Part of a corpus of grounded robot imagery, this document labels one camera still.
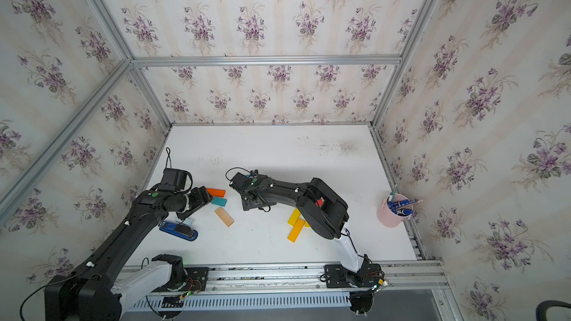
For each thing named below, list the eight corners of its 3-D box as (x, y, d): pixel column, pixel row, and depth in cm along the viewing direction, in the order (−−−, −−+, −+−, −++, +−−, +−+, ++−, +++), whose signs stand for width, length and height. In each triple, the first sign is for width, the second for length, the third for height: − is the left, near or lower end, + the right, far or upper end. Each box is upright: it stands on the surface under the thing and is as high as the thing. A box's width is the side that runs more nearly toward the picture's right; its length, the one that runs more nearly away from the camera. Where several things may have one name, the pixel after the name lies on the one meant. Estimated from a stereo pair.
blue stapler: (161, 233, 85) (156, 228, 81) (167, 223, 87) (162, 219, 84) (194, 242, 83) (190, 238, 79) (199, 232, 85) (195, 228, 82)
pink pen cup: (379, 226, 87) (389, 215, 78) (373, 206, 93) (382, 193, 84) (403, 227, 87) (416, 215, 78) (396, 206, 93) (408, 193, 84)
